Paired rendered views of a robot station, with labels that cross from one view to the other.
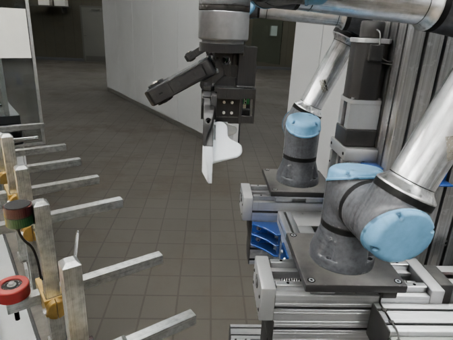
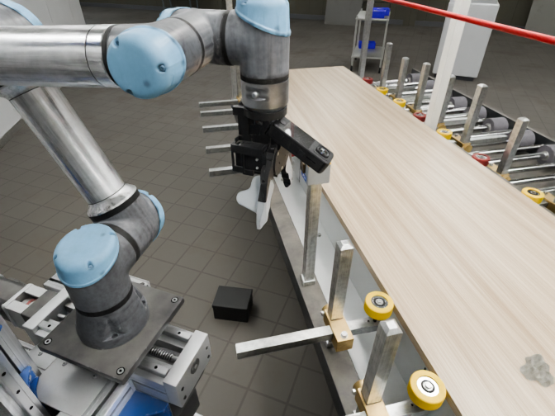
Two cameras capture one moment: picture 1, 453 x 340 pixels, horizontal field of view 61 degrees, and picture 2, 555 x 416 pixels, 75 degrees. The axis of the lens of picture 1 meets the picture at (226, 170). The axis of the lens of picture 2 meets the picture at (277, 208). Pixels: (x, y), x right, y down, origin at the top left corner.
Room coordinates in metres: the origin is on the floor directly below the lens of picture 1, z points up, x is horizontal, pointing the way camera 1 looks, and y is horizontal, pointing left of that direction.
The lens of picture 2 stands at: (1.12, 0.26, 1.72)
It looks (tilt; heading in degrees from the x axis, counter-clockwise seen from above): 36 degrees down; 204
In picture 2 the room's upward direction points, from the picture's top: straight up
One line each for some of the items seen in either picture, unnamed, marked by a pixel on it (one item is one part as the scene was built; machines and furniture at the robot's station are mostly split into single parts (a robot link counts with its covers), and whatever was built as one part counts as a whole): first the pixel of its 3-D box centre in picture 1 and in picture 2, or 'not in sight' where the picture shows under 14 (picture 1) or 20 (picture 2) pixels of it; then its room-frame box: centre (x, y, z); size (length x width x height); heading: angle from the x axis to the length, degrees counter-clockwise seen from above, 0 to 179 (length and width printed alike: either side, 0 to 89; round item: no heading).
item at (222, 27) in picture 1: (223, 28); (264, 92); (0.61, 0.01, 1.54); 0.08 x 0.08 x 0.05
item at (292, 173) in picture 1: (298, 166); not in sight; (1.29, -0.26, 1.09); 0.15 x 0.15 x 0.10
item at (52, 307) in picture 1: (50, 296); not in sight; (0.84, 0.45, 0.85); 0.14 x 0.06 x 0.05; 36
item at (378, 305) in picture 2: not in sight; (377, 313); (0.39, 0.26, 0.85); 0.08 x 0.08 x 0.11
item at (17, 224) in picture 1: (19, 218); not in sight; (0.79, 0.48, 1.10); 0.06 x 0.06 x 0.02
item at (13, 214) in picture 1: (17, 209); not in sight; (0.79, 0.48, 1.12); 0.06 x 0.06 x 0.02
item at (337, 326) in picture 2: not in sight; (336, 325); (0.44, 0.15, 0.81); 0.14 x 0.06 x 0.05; 36
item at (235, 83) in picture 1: (226, 83); (262, 139); (0.61, 0.01, 1.46); 0.09 x 0.08 x 0.12; 93
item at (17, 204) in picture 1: (23, 245); not in sight; (0.79, 0.48, 1.03); 0.06 x 0.06 x 0.22; 36
